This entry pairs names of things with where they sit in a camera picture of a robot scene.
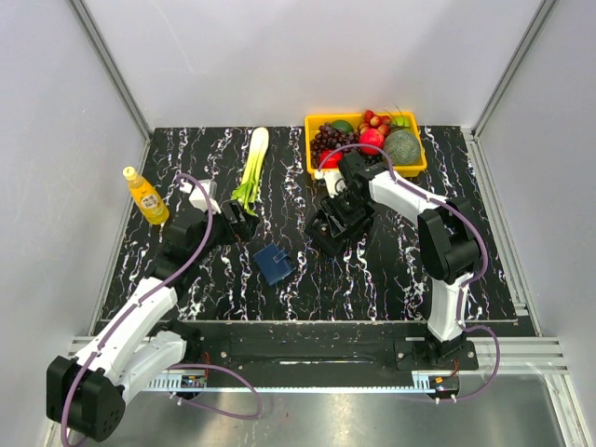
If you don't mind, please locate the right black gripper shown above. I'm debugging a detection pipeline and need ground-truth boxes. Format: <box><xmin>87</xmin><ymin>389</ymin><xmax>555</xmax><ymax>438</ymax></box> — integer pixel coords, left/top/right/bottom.
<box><xmin>319</xmin><ymin>187</ymin><xmax>369</xmax><ymax>237</ymax></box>

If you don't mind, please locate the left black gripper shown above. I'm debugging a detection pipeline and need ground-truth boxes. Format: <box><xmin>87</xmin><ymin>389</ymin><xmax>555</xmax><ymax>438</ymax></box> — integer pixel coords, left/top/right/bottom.
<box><xmin>194</xmin><ymin>200</ymin><xmax>260</xmax><ymax>263</ymax></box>

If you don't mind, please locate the black plastic card box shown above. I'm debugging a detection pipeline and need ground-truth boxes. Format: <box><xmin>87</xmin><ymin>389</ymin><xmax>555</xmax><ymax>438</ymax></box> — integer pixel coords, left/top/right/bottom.
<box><xmin>305</xmin><ymin>207</ymin><xmax>376</xmax><ymax>256</ymax></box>

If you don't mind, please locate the blue leather card holder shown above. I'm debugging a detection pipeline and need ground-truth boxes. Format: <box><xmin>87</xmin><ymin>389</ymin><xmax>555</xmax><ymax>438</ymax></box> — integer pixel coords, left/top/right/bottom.
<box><xmin>253</xmin><ymin>244</ymin><xmax>294</xmax><ymax>286</ymax></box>

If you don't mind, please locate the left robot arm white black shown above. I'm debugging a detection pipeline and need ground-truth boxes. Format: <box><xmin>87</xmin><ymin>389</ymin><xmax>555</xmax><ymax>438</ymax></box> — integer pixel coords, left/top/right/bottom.
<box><xmin>46</xmin><ymin>187</ymin><xmax>259</xmax><ymax>445</ymax></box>

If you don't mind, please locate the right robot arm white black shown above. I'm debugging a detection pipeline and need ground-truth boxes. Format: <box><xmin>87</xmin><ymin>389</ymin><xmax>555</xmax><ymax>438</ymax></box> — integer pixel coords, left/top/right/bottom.
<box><xmin>328</xmin><ymin>152</ymin><xmax>489</xmax><ymax>369</ymax></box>

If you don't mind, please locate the celery stalk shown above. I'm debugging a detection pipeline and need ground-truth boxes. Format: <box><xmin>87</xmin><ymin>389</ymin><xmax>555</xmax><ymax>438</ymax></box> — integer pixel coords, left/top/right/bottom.
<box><xmin>231</xmin><ymin>127</ymin><xmax>269</xmax><ymax>216</ymax></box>

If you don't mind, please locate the dark blueberry cluster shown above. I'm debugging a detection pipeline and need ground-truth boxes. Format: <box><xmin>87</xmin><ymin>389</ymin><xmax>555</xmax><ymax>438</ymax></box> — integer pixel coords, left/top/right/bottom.
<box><xmin>363</xmin><ymin>155</ymin><xmax>383</xmax><ymax>166</ymax></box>

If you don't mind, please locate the red apple front left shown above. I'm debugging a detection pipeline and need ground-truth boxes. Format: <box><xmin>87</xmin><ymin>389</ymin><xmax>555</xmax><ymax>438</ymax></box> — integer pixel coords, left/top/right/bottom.
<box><xmin>318</xmin><ymin>150</ymin><xmax>344</xmax><ymax>169</ymax></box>

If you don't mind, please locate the red pink peach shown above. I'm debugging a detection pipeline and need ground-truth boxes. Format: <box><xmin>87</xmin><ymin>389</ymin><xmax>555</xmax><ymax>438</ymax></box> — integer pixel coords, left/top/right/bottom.
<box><xmin>359</xmin><ymin>129</ymin><xmax>385</xmax><ymax>156</ymax></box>

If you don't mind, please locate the purple grape bunch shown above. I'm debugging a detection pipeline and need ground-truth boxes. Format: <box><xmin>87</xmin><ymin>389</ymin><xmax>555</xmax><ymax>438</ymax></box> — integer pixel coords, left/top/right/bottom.
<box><xmin>310</xmin><ymin>123</ymin><xmax>359</xmax><ymax>164</ymax></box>

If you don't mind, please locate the green netted melon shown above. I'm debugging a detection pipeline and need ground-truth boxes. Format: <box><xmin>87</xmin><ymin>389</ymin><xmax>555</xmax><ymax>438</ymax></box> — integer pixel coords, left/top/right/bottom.
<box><xmin>384</xmin><ymin>129</ymin><xmax>421</xmax><ymax>166</ymax></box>

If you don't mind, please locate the green avocado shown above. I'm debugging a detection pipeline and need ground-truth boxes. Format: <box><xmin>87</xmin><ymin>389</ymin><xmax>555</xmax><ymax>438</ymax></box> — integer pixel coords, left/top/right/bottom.
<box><xmin>331</xmin><ymin>119</ymin><xmax>354</xmax><ymax>134</ymax></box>

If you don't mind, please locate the red cherry cluster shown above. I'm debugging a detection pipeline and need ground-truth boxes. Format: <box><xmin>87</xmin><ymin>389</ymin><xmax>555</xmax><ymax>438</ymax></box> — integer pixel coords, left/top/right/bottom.
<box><xmin>358</xmin><ymin>109</ymin><xmax>392</xmax><ymax>136</ymax></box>

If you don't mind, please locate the yellow juice bottle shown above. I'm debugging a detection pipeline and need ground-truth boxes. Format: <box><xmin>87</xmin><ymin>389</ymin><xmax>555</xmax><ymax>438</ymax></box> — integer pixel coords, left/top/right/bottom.
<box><xmin>122</xmin><ymin>167</ymin><xmax>169</xmax><ymax>225</ymax></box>

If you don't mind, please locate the yellow plastic fruit bin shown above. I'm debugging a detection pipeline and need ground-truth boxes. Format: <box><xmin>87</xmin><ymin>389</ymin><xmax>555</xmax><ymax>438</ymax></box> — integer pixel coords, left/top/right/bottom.
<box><xmin>305</xmin><ymin>110</ymin><xmax>427</xmax><ymax>179</ymax></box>

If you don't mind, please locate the green apple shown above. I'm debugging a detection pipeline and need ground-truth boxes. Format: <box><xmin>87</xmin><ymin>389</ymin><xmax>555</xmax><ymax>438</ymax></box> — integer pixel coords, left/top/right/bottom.
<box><xmin>389</xmin><ymin>115</ymin><xmax>412</xmax><ymax>131</ymax></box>

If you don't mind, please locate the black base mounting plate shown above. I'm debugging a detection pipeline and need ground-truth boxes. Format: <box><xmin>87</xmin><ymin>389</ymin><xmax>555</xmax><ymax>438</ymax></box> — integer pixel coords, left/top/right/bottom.
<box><xmin>205</xmin><ymin>336</ymin><xmax>479</xmax><ymax>372</ymax></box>

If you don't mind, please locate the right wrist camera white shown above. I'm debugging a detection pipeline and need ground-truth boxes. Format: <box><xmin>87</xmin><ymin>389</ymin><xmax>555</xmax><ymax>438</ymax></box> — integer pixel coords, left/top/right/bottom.
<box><xmin>315</xmin><ymin>169</ymin><xmax>346</xmax><ymax>197</ymax></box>

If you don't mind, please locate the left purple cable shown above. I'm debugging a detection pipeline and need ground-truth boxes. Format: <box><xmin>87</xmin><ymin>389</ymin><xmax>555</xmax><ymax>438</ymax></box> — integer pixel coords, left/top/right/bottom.
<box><xmin>60</xmin><ymin>172</ymin><xmax>264</xmax><ymax>447</ymax></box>

